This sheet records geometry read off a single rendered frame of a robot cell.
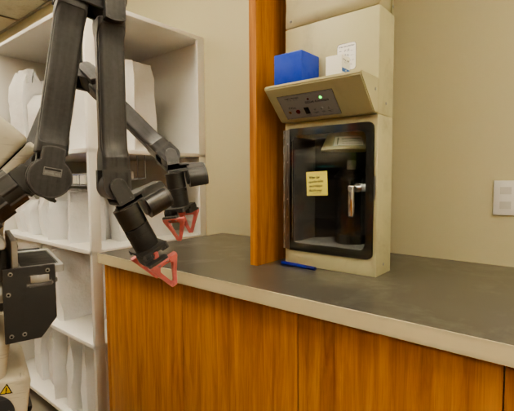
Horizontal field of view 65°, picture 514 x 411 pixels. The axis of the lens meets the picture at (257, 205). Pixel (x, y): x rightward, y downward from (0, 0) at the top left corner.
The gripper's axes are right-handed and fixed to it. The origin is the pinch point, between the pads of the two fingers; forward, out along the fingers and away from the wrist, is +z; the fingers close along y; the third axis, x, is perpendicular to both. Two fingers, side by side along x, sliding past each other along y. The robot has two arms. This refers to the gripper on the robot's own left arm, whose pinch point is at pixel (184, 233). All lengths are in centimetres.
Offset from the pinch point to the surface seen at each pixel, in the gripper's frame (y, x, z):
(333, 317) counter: -28, -45, 16
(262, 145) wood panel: 16.1, -25.2, -23.7
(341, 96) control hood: 3, -52, -34
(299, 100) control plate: 9, -40, -36
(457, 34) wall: 43, -93, -51
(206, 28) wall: 102, 13, -88
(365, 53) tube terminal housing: 9, -60, -46
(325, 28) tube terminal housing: 16, -50, -56
